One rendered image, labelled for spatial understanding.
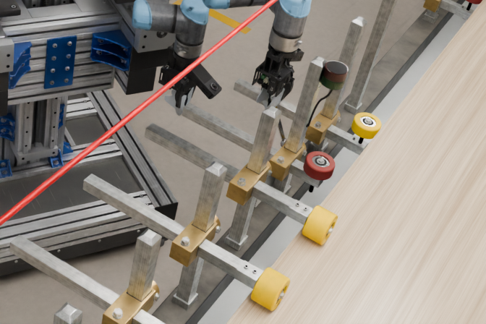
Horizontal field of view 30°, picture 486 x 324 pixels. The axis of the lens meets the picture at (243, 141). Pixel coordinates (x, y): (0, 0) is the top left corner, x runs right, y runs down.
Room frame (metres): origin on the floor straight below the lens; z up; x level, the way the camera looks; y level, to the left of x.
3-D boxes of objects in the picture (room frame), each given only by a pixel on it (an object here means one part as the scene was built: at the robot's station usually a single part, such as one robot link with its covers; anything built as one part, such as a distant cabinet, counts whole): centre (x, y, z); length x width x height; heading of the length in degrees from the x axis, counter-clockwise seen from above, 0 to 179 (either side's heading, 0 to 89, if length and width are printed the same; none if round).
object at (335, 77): (1.89, -0.18, 1.15); 0.06 x 0.06 x 0.02
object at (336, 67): (1.89, -0.18, 1.06); 0.06 x 0.06 x 0.22; 70
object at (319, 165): (1.84, -0.21, 0.85); 0.08 x 0.08 x 0.11
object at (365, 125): (2.06, -0.33, 0.85); 0.08 x 0.08 x 0.11
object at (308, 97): (1.91, -0.13, 0.93); 0.04 x 0.04 x 0.48; 70
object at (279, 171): (1.88, -0.13, 0.85); 0.14 x 0.06 x 0.05; 160
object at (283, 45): (1.86, -0.04, 1.23); 0.08 x 0.08 x 0.05
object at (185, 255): (1.42, 0.05, 0.95); 0.14 x 0.06 x 0.05; 160
